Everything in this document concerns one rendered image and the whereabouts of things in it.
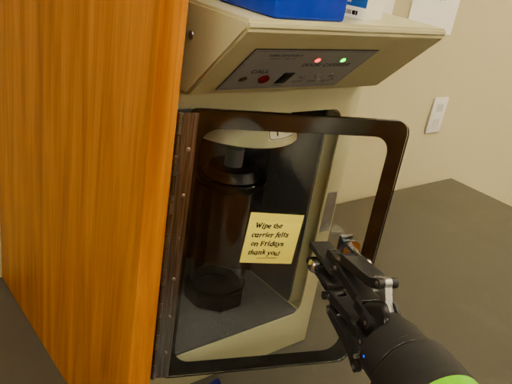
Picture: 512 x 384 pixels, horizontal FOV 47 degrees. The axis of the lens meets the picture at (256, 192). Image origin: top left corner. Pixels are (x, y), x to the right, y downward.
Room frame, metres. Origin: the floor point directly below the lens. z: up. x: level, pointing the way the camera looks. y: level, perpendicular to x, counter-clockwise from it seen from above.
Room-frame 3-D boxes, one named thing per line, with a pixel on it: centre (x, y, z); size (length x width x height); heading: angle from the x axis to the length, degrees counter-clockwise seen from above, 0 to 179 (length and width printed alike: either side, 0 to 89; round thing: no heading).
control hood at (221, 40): (0.71, -0.05, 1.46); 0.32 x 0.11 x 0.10; 132
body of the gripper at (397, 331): (0.53, -0.17, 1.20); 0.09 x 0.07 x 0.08; 22
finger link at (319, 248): (0.68, -0.11, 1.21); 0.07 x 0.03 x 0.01; 21
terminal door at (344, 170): (0.70, -0.04, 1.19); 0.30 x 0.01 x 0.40; 111
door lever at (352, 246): (0.70, -0.12, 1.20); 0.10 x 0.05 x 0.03; 111
